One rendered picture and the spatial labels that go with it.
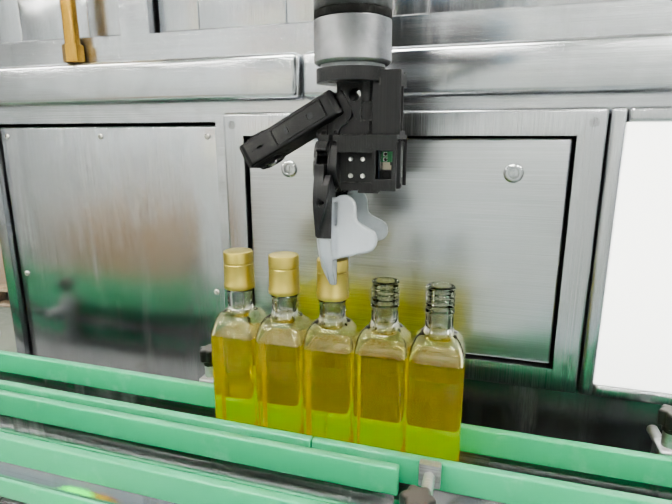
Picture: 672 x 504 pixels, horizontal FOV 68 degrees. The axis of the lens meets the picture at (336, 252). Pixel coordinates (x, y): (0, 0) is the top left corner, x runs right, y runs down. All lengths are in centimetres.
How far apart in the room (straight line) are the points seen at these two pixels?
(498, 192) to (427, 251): 11
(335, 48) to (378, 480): 42
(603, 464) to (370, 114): 44
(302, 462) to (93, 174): 56
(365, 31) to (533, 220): 30
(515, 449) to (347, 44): 46
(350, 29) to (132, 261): 55
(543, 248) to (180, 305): 55
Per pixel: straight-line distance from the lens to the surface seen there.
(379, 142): 47
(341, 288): 53
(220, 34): 75
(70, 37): 87
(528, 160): 63
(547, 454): 64
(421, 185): 63
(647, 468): 65
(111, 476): 61
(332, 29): 49
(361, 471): 56
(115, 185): 87
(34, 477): 69
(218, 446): 61
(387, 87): 49
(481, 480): 57
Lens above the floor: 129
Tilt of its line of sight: 13 degrees down
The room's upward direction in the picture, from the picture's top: straight up
